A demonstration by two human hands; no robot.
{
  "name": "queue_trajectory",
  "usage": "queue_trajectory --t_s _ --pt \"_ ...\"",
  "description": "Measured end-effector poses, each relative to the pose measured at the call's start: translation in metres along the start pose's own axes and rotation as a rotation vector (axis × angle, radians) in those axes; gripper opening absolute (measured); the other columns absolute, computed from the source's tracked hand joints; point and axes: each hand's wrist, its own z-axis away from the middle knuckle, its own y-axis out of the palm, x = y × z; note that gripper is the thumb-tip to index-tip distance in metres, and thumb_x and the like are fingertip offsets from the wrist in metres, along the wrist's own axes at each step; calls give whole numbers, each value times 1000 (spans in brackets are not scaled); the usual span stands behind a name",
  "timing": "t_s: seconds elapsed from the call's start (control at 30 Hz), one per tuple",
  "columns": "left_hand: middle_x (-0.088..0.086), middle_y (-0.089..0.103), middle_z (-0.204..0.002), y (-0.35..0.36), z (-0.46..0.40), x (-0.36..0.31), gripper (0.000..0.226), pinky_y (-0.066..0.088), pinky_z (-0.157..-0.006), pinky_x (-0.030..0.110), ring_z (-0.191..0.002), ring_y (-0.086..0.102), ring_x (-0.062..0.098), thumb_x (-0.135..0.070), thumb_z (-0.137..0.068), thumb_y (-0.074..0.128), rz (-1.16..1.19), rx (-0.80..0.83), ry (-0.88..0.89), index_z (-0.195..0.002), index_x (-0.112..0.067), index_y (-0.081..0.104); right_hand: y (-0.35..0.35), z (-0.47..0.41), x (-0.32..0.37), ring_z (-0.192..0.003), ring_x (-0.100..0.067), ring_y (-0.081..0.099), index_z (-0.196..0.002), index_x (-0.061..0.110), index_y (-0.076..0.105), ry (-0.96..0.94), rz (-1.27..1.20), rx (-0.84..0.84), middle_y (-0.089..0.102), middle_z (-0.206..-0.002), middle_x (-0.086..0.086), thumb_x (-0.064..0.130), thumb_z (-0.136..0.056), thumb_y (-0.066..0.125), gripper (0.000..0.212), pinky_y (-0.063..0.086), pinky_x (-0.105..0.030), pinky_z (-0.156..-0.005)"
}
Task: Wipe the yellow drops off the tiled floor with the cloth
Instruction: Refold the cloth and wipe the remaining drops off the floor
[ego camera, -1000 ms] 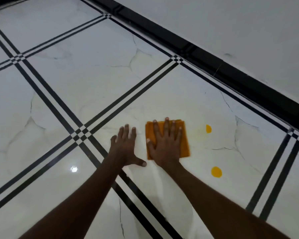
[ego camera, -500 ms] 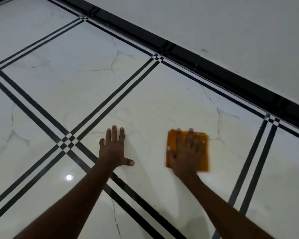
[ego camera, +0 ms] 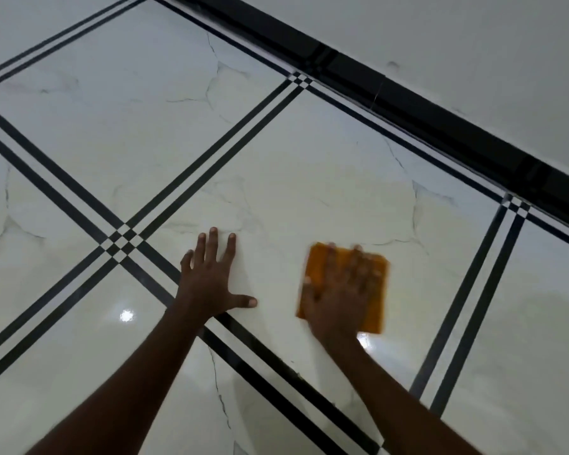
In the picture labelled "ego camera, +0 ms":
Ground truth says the black skirting board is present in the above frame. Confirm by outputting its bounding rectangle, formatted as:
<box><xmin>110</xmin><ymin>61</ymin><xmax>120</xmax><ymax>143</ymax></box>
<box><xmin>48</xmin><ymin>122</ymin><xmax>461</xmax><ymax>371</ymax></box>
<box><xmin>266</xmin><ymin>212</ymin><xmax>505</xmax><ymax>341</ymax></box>
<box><xmin>170</xmin><ymin>0</ymin><xmax>569</xmax><ymax>235</ymax></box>

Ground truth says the person's left forearm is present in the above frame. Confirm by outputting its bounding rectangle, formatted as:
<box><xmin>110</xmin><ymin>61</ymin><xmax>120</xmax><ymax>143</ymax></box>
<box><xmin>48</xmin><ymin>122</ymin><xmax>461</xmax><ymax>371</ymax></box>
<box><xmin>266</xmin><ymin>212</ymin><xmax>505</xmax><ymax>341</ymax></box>
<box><xmin>26</xmin><ymin>303</ymin><xmax>214</xmax><ymax>455</ymax></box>

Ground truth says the orange cleaning cloth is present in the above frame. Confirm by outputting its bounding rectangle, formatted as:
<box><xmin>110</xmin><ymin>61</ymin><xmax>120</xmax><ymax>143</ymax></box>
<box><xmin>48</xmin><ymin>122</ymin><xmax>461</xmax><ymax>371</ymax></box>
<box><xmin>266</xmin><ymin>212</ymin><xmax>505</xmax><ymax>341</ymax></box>
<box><xmin>296</xmin><ymin>241</ymin><xmax>391</xmax><ymax>335</ymax></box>

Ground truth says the person's right forearm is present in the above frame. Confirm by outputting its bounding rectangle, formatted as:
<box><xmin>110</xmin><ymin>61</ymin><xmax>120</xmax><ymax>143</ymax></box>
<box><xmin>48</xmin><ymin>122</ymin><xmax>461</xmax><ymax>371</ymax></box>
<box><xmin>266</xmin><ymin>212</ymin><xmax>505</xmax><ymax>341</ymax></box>
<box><xmin>312</xmin><ymin>334</ymin><xmax>484</xmax><ymax>455</ymax></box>

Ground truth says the person's right hand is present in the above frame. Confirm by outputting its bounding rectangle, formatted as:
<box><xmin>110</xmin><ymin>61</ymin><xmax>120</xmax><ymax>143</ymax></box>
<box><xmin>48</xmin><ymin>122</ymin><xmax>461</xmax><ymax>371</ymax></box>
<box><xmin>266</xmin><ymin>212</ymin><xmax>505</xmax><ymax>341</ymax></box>
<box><xmin>301</xmin><ymin>243</ymin><xmax>385</xmax><ymax>345</ymax></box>

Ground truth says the person's left hand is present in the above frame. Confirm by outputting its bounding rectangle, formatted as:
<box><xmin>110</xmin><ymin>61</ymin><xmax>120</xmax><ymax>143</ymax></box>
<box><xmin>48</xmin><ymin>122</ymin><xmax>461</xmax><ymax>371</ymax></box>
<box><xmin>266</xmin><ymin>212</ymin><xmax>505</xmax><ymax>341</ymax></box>
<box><xmin>175</xmin><ymin>227</ymin><xmax>259</xmax><ymax>329</ymax></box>

